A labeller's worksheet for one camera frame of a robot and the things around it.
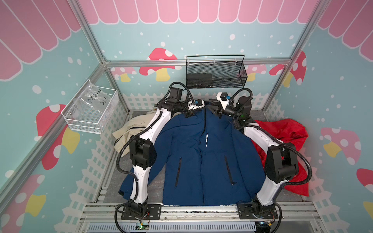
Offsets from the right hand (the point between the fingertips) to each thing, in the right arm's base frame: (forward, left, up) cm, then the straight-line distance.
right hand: (208, 102), depth 80 cm
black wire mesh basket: (+30, -9, +1) cm, 31 cm away
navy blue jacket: (-19, +3, -30) cm, 36 cm away
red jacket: (-14, -44, -10) cm, 47 cm away
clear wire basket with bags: (-8, +60, +4) cm, 61 cm away
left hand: (+2, +5, -7) cm, 9 cm away
